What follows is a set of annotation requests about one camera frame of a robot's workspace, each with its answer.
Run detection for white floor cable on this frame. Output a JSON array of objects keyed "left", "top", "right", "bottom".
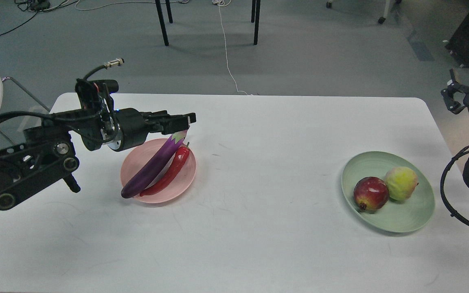
[{"left": 212, "top": 0, "right": 253, "bottom": 96}]

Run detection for pink plate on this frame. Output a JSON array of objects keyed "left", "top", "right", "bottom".
[{"left": 120, "top": 138, "right": 197, "bottom": 205}]

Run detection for yellow green peach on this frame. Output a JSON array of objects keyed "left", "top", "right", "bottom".
[{"left": 384, "top": 166, "right": 419, "bottom": 201}]

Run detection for black table leg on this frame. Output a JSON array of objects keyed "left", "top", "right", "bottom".
[
  {"left": 165, "top": 0, "right": 173, "bottom": 24},
  {"left": 250, "top": 0, "right": 256, "bottom": 23},
  {"left": 155, "top": 0, "right": 169, "bottom": 47},
  {"left": 253, "top": 0, "right": 261, "bottom": 45}
]

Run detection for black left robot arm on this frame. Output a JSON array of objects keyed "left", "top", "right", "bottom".
[{"left": 0, "top": 58, "right": 197, "bottom": 211}]

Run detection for purple eggplant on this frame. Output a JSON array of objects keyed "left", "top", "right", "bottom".
[{"left": 121, "top": 130, "right": 188, "bottom": 199}]

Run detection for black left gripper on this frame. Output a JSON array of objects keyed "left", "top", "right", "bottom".
[{"left": 107, "top": 108, "right": 197, "bottom": 152}]

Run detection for red chili pepper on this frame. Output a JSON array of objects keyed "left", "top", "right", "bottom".
[{"left": 139, "top": 143, "right": 190, "bottom": 197}]

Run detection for red pomegranate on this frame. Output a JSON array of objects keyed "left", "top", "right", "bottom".
[{"left": 353, "top": 177, "right": 390, "bottom": 212}]

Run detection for green plate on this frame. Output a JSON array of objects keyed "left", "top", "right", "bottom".
[{"left": 340, "top": 151, "right": 435, "bottom": 233}]

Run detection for black floor cables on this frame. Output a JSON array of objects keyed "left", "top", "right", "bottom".
[{"left": 0, "top": 0, "right": 80, "bottom": 44}]

